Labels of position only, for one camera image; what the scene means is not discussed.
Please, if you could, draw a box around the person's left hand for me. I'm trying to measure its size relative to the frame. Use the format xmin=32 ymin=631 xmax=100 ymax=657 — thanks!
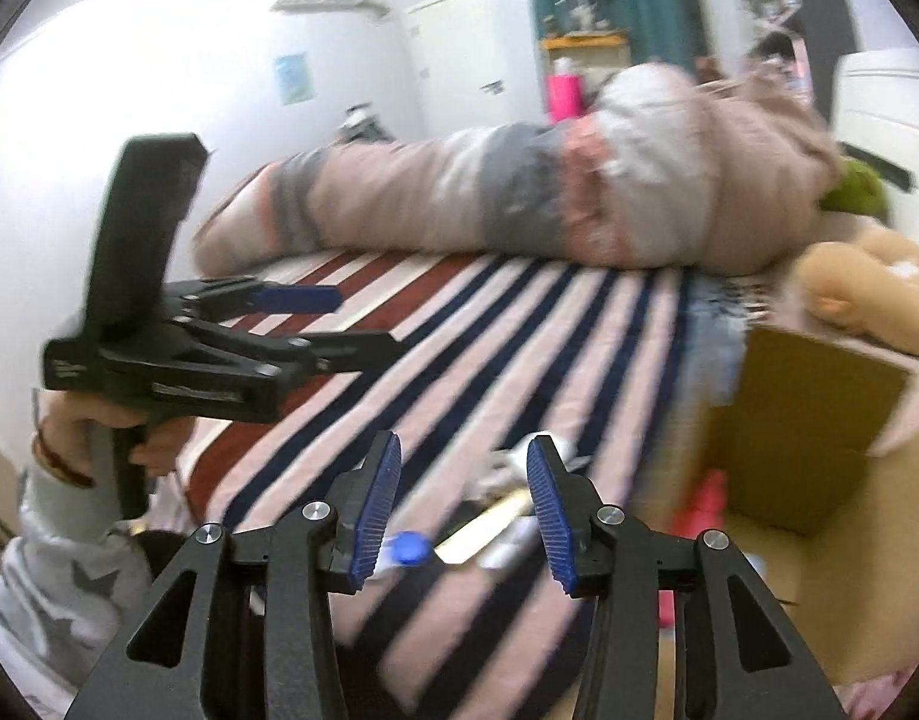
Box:
xmin=33 ymin=388 xmax=196 ymax=487

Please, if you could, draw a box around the tan plush bear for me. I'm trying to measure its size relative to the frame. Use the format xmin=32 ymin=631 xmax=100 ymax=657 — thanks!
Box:
xmin=791 ymin=227 xmax=919 ymax=362

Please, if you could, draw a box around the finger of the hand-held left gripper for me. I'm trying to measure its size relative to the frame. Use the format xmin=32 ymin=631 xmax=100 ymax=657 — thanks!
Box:
xmin=175 ymin=277 xmax=344 ymax=317
xmin=189 ymin=328 xmax=405 ymax=391

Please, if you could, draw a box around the person's left forearm grey sleeve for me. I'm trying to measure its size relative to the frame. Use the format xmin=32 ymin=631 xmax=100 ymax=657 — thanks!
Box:
xmin=0 ymin=457 xmax=176 ymax=698

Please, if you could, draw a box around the blue wall poster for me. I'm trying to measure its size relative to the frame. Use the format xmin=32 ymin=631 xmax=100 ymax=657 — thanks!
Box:
xmin=274 ymin=52 xmax=312 ymax=105

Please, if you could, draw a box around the green plush toy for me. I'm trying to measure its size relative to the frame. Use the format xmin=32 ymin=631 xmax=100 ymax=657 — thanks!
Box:
xmin=821 ymin=156 xmax=893 ymax=216

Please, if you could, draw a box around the white cabinet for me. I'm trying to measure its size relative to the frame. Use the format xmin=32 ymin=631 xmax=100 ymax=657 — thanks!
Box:
xmin=833 ymin=49 xmax=919 ymax=237

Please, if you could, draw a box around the pink bottle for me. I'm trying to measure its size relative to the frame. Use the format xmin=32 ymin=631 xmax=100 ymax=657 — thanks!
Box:
xmin=546 ymin=58 xmax=583 ymax=122

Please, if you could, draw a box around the dark object by door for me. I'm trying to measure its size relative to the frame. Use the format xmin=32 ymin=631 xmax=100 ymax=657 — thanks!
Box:
xmin=343 ymin=106 xmax=394 ymax=145

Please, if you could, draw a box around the striped bed blanket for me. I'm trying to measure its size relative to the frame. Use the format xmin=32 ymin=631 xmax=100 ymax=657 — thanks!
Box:
xmin=175 ymin=163 xmax=756 ymax=698

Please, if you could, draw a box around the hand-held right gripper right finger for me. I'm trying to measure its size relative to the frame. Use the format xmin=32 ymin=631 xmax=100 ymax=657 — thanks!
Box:
xmin=526 ymin=433 xmax=854 ymax=720

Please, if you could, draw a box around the white air conditioner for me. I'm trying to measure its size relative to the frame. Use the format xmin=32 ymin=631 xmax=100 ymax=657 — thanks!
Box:
xmin=270 ymin=0 xmax=390 ymax=17

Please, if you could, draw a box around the wooden shelf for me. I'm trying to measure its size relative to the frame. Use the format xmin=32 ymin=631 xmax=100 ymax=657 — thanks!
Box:
xmin=541 ymin=33 xmax=631 ymax=53

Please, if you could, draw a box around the white plastic item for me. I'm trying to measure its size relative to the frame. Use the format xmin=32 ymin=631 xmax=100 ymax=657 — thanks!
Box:
xmin=491 ymin=431 xmax=594 ymax=485

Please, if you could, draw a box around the pink toy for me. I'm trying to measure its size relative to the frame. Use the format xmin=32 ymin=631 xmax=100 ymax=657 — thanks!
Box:
xmin=670 ymin=471 xmax=732 ymax=537

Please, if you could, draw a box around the cardboard box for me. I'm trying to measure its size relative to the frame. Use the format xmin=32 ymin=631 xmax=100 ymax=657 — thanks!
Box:
xmin=639 ymin=322 xmax=919 ymax=698

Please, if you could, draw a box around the blue capped bottle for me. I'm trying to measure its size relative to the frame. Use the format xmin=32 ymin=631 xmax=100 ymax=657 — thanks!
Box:
xmin=380 ymin=529 xmax=433 ymax=569

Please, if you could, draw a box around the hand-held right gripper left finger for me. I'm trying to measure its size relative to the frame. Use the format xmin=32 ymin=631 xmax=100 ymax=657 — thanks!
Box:
xmin=63 ymin=431 xmax=402 ymax=720

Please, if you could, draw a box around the white door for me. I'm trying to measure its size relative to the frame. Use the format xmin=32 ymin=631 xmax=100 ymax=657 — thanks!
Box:
xmin=401 ymin=0 xmax=552 ymax=145

